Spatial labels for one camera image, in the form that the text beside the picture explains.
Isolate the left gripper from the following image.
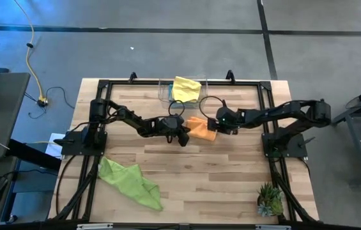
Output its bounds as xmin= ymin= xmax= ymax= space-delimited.
xmin=156 ymin=114 xmax=192 ymax=141

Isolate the orange microfiber towel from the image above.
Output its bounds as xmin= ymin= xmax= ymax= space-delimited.
xmin=185 ymin=116 xmax=219 ymax=142

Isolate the teal microfiber towel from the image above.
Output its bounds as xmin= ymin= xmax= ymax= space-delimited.
xmin=168 ymin=83 xmax=200 ymax=108

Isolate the yellow microfiber towel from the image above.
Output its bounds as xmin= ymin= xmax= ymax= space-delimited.
xmin=171 ymin=75 xmax=203 ymax=104

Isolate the green microfiber towel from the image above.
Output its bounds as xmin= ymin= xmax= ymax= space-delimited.
xmin=98 ymin=156 xmax=164 ymax=211

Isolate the clear plastic bin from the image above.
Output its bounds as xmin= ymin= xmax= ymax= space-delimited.
xmin=158 ymin=77 xmax=210 ymax=109

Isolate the small potted succulent plant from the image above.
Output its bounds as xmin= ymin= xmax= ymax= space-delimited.
xmin=256 ymin=181 xmax=286 ymax=219

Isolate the white paper sheet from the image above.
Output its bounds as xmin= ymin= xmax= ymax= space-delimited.
xmin=43 ymin=132 xmax=69 ymax=160

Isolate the black angled bar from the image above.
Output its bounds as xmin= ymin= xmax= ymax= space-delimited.
xmin=6 ymin=138 xmax=63 ymax=172

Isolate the grey side desk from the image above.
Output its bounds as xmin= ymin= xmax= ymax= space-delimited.
xmin=0 ymin=72 xmax=31 ymax=161

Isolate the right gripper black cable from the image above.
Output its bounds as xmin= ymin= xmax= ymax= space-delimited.
xmin=198 ymin=95 xmax=227 ymax=121

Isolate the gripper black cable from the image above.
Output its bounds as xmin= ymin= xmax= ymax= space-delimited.
xmin=198 ymin=95 xmax=227 ymax=121
xmin=166 ymin=99 xmax=186 ymax=144

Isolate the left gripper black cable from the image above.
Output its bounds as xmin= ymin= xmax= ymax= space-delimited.
xmin=166 ymin=99 xmax=186 ymax=144

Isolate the black aluminium rig frame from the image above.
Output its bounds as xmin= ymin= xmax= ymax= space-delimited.
xmin=47 ymin=69 xmax=321 ymax=230

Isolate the white metal bracket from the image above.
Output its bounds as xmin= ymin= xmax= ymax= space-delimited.
xmin=255 ymin=224 xmax=292 ymax=230
xmin=76 ymin=223 xmax=114 ymax=230

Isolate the grey metal cart frame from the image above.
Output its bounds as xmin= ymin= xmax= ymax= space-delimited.
xmin=328 ymin=79 xmax=361 ymax=187

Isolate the thin black floor cable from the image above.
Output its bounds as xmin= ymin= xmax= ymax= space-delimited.
xmin=23 ymin=86 xmax=75 ymax=120

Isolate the yellow floor cable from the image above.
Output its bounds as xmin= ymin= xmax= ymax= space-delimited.
xmin=13 ymin=0 xmax=49 ymax=107

